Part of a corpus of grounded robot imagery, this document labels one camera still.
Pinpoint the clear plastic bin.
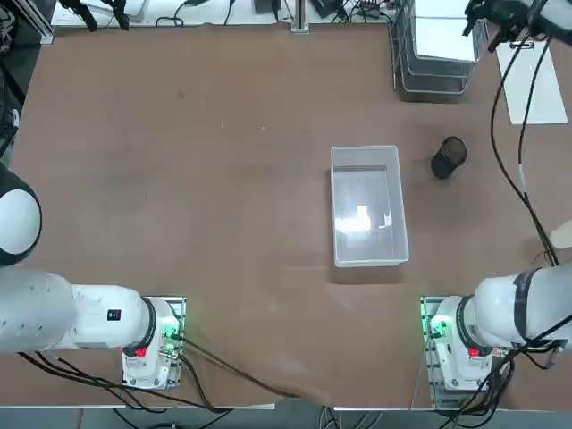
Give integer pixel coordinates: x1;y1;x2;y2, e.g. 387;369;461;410
330;144;410;268

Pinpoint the white A4 paper sheet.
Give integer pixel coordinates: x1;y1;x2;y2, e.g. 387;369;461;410
414;15;477;62

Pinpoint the black mesh pen cup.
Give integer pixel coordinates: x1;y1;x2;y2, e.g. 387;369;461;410
430;136;468;180

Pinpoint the black table cable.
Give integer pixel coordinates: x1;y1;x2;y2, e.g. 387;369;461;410
178;337;332;406

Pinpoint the black power supply box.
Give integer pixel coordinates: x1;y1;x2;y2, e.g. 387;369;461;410
311;0;345;19

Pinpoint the silver mesh file organizer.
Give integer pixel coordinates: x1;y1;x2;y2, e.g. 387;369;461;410
388;0;491;102

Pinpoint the aluminium frame rail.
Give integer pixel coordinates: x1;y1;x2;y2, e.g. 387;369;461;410
13;0;55;44

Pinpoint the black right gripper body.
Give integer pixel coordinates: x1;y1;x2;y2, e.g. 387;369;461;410
468;0;531;30

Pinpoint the aluminium frame post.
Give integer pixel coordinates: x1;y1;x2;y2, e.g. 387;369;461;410
290;0;311;35

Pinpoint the white clipboard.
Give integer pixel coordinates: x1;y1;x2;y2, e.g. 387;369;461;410
494;39;568;125

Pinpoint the black arm cable white tag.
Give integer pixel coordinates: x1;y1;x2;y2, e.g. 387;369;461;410
517;38;559;267

